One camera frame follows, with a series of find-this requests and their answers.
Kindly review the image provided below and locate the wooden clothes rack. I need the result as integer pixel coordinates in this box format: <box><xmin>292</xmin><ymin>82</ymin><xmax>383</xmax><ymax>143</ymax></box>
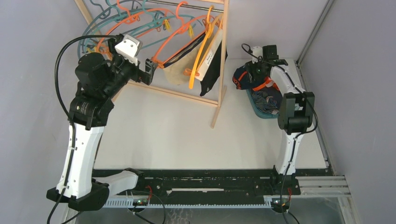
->
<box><xmin>74</xmin><ymin>0</ymin><xmax>229</xmax><ymax>129</ymax></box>

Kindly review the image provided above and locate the navy orange-trimmed underwear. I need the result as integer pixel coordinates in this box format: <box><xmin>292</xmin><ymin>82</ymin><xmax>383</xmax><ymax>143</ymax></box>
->
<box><xmin>232</xmin><ymin>66</ymin><xmax>264</xmax><ymax>90</ymax></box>

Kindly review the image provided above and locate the orange underwear in basket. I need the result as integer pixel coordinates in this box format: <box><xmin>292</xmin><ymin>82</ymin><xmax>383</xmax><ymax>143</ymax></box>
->
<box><xmin>252</xmin><ymin>77</ymin><xmax>280</xmax><ymax>91</ymax></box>

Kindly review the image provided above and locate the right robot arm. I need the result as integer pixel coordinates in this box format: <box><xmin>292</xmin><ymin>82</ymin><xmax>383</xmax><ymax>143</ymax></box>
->
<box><xmin>241</xmin><ymin>43</ymin><xmax>318</xmax><ymax>214</ymax></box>

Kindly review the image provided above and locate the black white-banded underwear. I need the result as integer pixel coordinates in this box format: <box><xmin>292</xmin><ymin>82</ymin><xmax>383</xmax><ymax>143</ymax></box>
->
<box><xmin>196</xmin><ymin>28</ymin><xmax>223</xmax><ymax>97</ymax></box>

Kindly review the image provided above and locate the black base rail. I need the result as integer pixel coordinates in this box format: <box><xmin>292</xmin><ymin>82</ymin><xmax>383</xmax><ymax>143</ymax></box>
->
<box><xmin>92</xmin><ymin>168</ymin><xmax>302</xmax><ymax>208</ymax></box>

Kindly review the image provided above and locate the yellow hanger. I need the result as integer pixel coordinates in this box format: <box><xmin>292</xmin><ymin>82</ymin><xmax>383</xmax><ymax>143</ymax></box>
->
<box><xmin>189</xmin><ymin>5</ymin><xmax>219</xmax><ymax>89</ymax></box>

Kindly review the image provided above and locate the teal plastic basket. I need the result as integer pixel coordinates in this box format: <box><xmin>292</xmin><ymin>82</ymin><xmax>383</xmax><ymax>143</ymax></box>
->
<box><xmin>246</xmin><ymin>89</ymin><xmax>279</xmax><ymax>119</ymax></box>

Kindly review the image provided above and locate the dark teal empty hanger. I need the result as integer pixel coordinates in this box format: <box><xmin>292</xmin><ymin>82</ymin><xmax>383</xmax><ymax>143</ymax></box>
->
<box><xmin>77</xmin><ymin>0</ymin><xmax>168</xmax><ymax>59</ymax></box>

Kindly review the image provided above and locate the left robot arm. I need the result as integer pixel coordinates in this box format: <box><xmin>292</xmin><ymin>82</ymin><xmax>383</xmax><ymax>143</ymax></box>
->
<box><xmin>46</xmin><ymin>34</ymin><xmax>156</xmax><ymax>215</ymax></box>

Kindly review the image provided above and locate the navy striped underwear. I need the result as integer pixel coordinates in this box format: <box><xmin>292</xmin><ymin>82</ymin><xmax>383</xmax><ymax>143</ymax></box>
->
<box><xmin>249</xmin><ymin>87</ymin><xmax>283</xmax><ymax>116</ymax></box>

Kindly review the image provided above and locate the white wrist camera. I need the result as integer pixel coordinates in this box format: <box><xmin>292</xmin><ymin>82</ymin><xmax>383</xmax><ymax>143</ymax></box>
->
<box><xmin>115</xmin><ymin>34</ymin><xmax>142</xmax><ymax>66</ymax></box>
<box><xmin>252</xmin><ymin>46</ymin><xmax>263</xmax><ymax>64</ymax></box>

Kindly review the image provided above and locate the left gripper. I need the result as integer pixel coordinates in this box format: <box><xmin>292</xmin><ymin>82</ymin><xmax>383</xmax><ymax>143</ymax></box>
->
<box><xmin>102</xmin><ymin>40</ymin><xmax>157</xmax><ymax>99</ymax></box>

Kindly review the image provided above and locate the orange hanger with clips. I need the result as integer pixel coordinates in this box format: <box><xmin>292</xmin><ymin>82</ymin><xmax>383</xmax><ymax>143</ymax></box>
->
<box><xmin>150</xmin><ymin>0</ymin><xmax>217</xmax><ymax>69</ymax></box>

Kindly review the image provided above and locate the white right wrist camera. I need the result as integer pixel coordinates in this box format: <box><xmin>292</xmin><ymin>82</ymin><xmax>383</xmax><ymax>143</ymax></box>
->
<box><xmin>252</xmin><ymin>46</ymin><xmax>263</xmax><ymax>64</ymax></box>

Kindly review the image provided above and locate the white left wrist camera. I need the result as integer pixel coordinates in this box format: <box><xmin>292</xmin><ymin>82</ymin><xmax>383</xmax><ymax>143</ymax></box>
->
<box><xmin>115</xmin><ymin>34</ymin><xmax>142</xmax><ymax>66</ymax></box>

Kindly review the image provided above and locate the beige underwear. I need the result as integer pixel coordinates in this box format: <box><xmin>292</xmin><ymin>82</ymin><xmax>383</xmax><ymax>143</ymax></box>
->
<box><xmin>163</xmin><ymin>33</ymin><xmax>205</xmax><ymax>85</ymax></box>

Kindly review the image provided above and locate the teal hanger with clips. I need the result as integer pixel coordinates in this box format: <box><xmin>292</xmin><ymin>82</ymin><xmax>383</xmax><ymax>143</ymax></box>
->
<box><xmin>80</xmin><ymin>0</ymin><xmax>203</xmax><ymax>53</ymax></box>

